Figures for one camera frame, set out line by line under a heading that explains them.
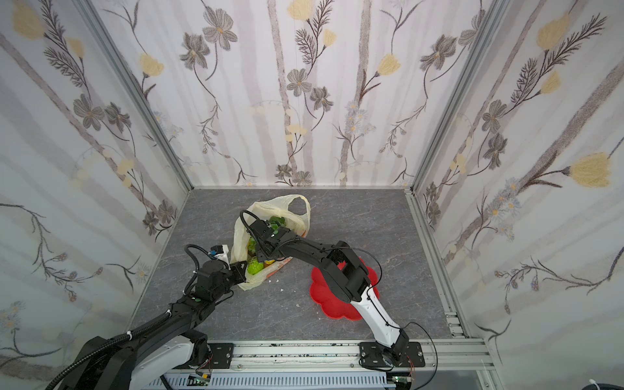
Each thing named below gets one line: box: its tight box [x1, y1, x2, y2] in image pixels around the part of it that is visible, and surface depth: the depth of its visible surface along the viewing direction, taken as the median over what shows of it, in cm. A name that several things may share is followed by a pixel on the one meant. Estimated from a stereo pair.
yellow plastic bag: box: [296, 194, 312, 238], surface depth 98 cm
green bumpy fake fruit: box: [247, 259, 265, 276], surface depth 90 cm
